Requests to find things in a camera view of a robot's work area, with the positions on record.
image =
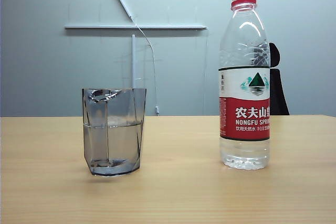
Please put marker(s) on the long horizontal white wall trunking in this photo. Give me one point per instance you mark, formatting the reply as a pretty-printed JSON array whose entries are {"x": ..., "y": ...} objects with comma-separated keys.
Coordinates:
[{"x": 105, "y": 27}]

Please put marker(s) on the grey transparent faceted mug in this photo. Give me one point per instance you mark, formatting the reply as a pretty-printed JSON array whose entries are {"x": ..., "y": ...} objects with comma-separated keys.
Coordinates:
[{"x": 115, "y": 134}]

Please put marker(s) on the short vertical white wall trunking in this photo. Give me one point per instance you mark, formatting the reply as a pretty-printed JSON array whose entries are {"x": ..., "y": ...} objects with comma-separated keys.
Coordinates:
[{"x": 134, "y": 58}]

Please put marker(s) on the Nongfu Spring water bottle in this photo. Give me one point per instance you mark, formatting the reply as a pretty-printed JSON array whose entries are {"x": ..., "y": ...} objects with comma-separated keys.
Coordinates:
[{"x": 244, "y": 119}]

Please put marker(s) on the black mesh office chair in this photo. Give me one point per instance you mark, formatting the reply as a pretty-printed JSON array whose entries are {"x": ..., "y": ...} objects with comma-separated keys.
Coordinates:
[{"x": 278, "y": 93}]

